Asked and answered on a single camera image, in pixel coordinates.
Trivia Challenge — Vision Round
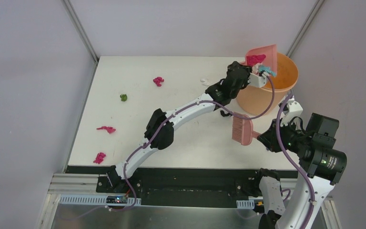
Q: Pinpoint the black paper scrap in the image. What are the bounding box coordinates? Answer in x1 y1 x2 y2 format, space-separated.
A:
220 110 232 117

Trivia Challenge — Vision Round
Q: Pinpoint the right white cable duct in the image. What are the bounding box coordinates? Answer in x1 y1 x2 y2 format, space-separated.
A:
236 199 255 209

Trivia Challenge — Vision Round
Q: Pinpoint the pink dustpan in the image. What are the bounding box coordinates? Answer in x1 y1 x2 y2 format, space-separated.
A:
245 44 277 77

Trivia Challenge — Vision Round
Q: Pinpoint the left white cable duct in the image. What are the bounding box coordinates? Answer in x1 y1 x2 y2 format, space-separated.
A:
59 194 141 207

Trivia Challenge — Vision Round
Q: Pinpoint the pink hand brush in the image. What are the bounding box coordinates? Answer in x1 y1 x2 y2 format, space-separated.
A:
232 113 260 146

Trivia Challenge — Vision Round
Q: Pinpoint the white cable duct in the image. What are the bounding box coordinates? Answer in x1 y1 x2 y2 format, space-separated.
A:
236 199 255 209
59 194 141 207

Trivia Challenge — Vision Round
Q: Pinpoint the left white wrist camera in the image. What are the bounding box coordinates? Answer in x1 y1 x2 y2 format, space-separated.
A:
248 71 269 88

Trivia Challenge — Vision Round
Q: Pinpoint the left circuit board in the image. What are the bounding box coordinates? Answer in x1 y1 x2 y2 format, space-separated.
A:
106 196 128 206

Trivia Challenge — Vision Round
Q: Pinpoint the cyan paper scrap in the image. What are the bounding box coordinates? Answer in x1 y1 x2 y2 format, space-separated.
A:
258 65 277 77

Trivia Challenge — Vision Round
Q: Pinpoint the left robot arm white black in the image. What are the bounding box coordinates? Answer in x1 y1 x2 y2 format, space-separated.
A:
106 61 258 193

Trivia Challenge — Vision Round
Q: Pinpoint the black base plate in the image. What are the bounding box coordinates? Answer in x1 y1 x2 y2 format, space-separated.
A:
63 166 297 208

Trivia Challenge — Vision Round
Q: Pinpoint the magenta paper scrap left edge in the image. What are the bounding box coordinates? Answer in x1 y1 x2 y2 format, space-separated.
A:
96 126 116 134

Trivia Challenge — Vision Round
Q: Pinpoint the right circuit board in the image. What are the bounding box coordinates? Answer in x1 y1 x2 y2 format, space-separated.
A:
254 200 264 211

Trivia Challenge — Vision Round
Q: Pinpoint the green paper scrap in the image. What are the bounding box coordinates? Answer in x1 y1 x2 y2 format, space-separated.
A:
120 94 128 102

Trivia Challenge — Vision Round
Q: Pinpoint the circuit board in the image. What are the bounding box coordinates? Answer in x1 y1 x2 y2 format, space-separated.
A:
106 196 128 206
254 200 264 211

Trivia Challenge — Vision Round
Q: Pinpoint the orange plastic bucket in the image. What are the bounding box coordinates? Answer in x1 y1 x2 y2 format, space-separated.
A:
236 53 299 116

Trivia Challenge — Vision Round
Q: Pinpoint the white paper scrap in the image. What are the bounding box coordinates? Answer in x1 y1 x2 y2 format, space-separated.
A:
252 63 262 75
200 78 210 86

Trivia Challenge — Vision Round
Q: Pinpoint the magenta paper scrap top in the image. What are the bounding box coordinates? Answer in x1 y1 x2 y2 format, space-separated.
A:
152 77 164 87

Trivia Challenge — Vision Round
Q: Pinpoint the aluminium frame rail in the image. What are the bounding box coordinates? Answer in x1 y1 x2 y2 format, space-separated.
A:
48 173 108 194

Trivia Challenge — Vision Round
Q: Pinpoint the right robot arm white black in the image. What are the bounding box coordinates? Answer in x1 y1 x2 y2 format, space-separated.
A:
257 113 347 229

